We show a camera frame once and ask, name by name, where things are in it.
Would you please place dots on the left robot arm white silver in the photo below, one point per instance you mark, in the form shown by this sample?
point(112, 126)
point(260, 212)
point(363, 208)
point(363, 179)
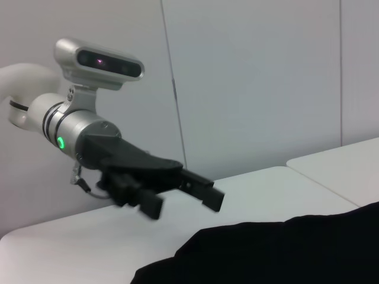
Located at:
point(17, 80)

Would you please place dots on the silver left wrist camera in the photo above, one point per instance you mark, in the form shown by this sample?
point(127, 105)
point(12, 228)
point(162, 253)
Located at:
point(100, 62)

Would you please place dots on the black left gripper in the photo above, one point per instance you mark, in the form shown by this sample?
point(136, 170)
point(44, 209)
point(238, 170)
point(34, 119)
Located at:
point(124, 162)

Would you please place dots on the black shirt with FREE print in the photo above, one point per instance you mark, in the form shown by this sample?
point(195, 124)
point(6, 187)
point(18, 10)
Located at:
point(266, 254)

